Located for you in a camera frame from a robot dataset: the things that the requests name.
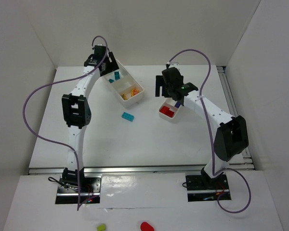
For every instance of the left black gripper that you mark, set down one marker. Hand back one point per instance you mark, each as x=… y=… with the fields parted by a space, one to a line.
x=111 y=63

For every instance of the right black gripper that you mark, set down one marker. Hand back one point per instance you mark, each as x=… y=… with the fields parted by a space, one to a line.
x=160 y=85

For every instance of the small teal lego brick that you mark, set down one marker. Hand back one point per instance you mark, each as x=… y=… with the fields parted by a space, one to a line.
x=117 y=75

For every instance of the multicolour lego tower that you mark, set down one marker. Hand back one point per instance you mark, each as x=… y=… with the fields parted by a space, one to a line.
x=134 y=92

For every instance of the red sloped lego brick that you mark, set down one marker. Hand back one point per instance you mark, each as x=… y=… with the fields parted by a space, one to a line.
x=164 y=110

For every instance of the purple lego plate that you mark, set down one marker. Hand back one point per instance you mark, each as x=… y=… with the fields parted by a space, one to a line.
x=177 y=105

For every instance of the white divided container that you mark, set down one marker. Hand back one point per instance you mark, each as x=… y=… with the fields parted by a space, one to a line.
x=124 y=86
x=169 y=102

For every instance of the orange lego brick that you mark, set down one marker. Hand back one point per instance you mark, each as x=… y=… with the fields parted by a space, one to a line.
x=124 y=96

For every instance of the red curved lego brick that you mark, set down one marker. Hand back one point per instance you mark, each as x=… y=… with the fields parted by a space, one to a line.
x=169 y=113

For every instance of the long teal lego brick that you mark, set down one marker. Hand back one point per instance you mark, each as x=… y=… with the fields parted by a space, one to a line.
x=127 y=116

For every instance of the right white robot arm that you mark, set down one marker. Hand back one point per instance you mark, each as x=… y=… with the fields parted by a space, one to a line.
x=228 y=134

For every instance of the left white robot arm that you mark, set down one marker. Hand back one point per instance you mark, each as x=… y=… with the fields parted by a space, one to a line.
x=77 y=113

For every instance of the red object at edge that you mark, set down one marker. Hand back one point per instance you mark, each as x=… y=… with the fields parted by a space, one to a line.
x=145 y=226

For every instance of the green lego outside workspace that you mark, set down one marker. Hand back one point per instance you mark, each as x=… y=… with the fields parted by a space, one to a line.
x=101 y=227

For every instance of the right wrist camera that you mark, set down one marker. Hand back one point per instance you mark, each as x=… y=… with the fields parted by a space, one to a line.
x=175 y=65

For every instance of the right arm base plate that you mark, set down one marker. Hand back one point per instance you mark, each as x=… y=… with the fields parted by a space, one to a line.
x=199 y=191

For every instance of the aluminium rail right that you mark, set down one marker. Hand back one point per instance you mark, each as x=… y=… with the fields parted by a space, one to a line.
x=231 y=105

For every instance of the aluminium rail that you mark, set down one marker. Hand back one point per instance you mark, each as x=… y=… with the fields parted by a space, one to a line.
x=231 y=105
x=114 y=170

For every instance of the aluminium rail front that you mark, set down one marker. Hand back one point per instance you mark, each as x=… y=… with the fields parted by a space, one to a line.
x=114 y=170

